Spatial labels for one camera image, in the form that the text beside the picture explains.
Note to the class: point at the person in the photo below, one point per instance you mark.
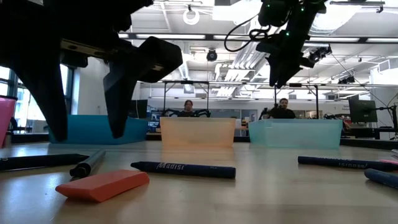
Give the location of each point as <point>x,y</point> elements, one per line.
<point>188,109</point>
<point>282,110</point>

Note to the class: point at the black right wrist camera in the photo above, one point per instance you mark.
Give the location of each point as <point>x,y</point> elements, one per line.
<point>273,12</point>

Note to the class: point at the pink pencil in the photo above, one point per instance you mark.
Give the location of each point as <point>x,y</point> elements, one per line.
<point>388,161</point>

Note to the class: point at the teal translucent plastic bin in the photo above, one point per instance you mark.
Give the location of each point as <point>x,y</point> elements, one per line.
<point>295,133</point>

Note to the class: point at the silver air duct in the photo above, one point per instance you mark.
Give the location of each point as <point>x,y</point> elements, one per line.
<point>329,21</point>

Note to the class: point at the black metal stand frame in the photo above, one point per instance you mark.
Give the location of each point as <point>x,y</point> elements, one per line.
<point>164,96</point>
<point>316,102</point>

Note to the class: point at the black pen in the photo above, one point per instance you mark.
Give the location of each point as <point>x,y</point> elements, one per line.
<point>88,164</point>
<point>40,161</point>

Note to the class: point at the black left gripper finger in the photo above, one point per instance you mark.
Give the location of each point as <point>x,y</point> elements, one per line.
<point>119,102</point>
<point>43,99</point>

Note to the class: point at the pinkish red plastic bin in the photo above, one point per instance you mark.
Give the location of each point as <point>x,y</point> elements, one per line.
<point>6,121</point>

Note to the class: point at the blue plastic bin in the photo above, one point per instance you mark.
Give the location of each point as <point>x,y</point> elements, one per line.
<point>87,130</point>

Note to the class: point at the long ceiling light bar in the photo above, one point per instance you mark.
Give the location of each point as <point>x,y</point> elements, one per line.
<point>171,36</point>

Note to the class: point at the orange translucent plastic bin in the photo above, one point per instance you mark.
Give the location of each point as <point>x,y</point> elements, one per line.
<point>197,132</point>

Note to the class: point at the black ceiling camera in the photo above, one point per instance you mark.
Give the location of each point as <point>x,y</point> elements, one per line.
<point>320,53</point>
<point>211,55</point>
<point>346,80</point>

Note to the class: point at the dark blue crayon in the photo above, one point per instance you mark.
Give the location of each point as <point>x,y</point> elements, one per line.
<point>186,169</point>
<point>342,162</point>
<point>382,179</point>

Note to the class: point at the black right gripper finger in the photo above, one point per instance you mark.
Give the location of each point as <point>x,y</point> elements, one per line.
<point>275,71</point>
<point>289,73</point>

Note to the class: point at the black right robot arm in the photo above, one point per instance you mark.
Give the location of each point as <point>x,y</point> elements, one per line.
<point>311,9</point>

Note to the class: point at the orange eraser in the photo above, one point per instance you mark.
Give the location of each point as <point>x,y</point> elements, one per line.
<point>102,185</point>

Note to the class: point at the black background robot arm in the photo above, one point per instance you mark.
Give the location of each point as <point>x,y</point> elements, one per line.
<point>169,112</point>
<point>202,112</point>

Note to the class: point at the black monitor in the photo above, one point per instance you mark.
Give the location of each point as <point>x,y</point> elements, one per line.
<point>142,109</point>
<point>362,110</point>

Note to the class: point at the large window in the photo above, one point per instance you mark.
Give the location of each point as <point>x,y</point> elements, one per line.
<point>4,81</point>

